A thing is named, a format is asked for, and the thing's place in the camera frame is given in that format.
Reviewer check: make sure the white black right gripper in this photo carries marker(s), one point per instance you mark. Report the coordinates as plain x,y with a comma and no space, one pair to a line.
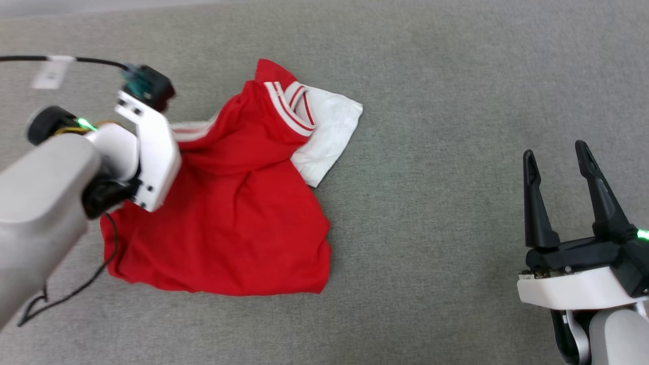
573,289

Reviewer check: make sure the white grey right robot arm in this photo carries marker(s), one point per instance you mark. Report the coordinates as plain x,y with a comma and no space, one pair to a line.
616,337

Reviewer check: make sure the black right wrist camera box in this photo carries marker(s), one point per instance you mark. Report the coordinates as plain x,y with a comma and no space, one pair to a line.
634,268

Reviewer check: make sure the grey fabric sofa cushion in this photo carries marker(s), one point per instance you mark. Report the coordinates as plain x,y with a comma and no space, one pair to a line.
431,152

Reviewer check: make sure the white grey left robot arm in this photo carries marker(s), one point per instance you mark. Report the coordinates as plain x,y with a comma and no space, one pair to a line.
35,213

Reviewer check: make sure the red and white shirt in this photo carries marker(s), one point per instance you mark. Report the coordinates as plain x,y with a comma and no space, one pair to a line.
238,213

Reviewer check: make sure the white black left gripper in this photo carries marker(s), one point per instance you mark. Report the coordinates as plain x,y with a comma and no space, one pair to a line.
154,157

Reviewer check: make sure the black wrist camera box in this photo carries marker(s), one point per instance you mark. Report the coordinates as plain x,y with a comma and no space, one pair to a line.
157,86
634,268

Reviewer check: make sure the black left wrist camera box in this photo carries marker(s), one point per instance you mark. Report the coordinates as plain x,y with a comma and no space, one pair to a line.
157,86

